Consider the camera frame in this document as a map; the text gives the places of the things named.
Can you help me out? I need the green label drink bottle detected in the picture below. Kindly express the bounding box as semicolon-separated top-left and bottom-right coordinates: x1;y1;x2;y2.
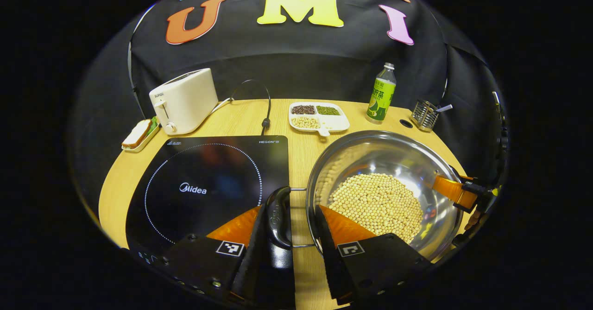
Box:
366;63;397;125

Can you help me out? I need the pile of yellow soybeans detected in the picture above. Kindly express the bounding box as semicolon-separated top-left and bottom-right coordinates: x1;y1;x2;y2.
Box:
327;173;424;244

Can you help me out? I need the black backdrop cloth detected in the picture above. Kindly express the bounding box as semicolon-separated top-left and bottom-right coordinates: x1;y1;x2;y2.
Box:
67;0;510;176

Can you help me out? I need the black power cable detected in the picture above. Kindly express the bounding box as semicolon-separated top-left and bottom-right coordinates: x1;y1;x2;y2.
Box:
230;79;272;136

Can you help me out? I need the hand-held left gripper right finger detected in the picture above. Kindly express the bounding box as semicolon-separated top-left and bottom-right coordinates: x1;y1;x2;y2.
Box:
315;204;436;307

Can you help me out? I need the white toaster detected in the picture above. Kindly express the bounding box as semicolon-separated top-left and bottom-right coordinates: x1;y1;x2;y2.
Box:
148;68;219;136

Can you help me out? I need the white toaster cord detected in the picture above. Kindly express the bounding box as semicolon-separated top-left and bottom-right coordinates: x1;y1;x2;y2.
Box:
211;97;234;114

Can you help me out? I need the white divided dish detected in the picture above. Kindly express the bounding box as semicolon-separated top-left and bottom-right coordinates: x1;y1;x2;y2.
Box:
288;101;351;137

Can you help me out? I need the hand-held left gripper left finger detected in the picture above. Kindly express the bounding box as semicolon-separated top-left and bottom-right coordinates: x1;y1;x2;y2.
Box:
160;205;267;307

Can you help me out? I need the stainless steel pot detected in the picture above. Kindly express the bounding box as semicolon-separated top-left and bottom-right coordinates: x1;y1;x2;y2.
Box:
265;130;464;262

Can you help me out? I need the black induction cooktop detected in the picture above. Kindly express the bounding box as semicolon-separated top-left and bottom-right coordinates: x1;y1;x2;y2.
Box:
125;135;290;266

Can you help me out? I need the metal mesh utensil holder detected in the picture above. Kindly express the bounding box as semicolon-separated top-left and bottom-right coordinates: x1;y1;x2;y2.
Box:
410;99;440;132

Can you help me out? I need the sandwich with lettuce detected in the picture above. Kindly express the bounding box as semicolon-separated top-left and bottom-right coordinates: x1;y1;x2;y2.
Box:
122;117;159;150

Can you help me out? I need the small white tray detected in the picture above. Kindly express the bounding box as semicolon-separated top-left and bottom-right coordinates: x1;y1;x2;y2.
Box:
121;121;161;153

